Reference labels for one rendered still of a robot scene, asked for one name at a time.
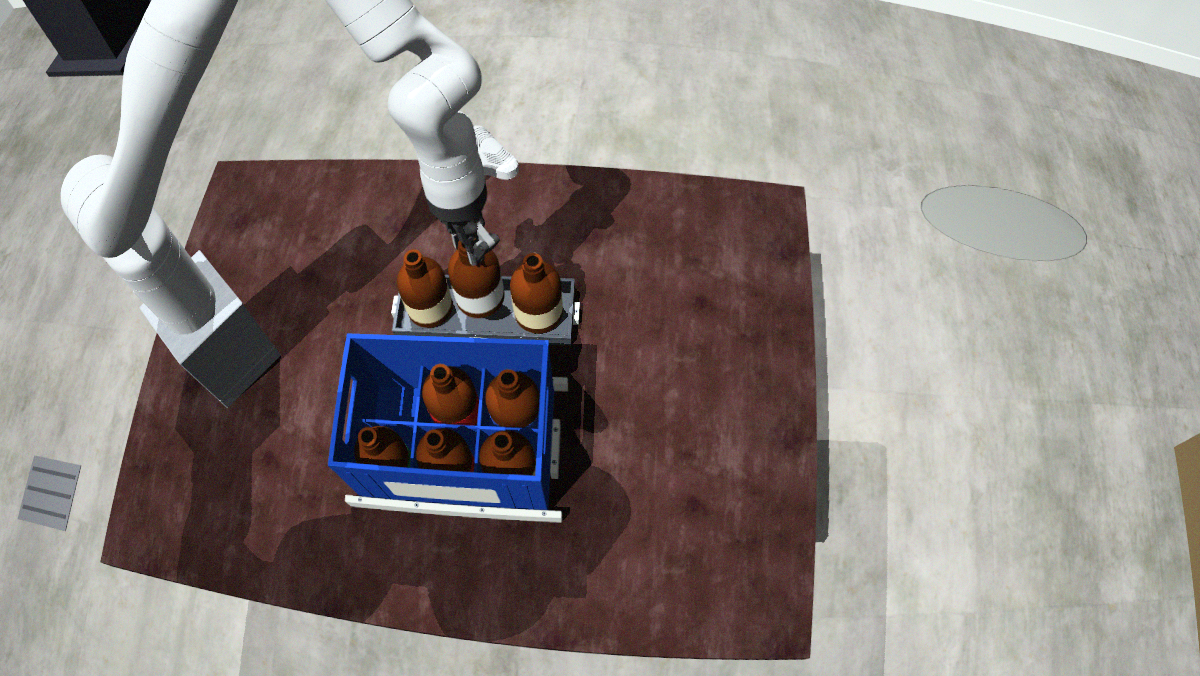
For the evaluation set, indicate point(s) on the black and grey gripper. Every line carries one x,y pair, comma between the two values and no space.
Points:
473,222

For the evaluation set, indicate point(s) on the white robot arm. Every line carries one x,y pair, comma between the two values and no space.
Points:
167,58

